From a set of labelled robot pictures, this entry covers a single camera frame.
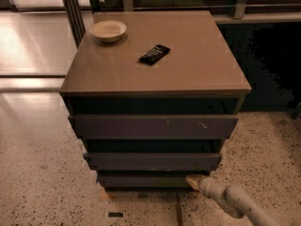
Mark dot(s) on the black snack packet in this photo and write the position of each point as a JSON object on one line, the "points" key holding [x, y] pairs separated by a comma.
{"points": [[154, 54]]}

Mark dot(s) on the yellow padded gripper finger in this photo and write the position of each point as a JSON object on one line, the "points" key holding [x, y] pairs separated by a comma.
{"points": [[195, 181]]}

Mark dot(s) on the dark metal door post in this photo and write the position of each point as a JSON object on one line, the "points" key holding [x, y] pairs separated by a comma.
{"points": [[75, 20]]}

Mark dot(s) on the white ceramic bowl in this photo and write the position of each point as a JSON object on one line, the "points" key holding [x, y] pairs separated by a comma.
{"points": [[108, 31]]}

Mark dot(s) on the grey drawer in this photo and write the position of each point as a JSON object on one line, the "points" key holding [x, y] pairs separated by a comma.
{"points": [[154, 161], [142, 181], [153, 127]]}

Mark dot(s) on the grey bottom drawer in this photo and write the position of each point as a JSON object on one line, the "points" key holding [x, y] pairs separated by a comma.
{"points": [[142, 181]]}

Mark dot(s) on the grey middle drawer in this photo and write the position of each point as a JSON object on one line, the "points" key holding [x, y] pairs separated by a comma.
{"points": [[154, 161]]}

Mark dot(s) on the grey drawer cabinet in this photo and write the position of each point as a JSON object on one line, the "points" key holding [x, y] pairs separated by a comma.
{"points": [[199, 76]]}

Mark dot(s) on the grey top drawer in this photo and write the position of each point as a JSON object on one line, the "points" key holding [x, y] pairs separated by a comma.
{"points": [[153, 127]]}

